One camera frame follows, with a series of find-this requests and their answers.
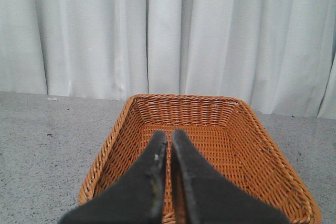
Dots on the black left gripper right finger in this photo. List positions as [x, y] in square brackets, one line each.
[202, 195]

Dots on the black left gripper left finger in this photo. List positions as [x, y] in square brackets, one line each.
[136, 197]

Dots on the brown wicker basket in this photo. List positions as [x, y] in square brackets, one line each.
[226, 132]

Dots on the white curtain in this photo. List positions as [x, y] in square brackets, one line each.
[277, 55]

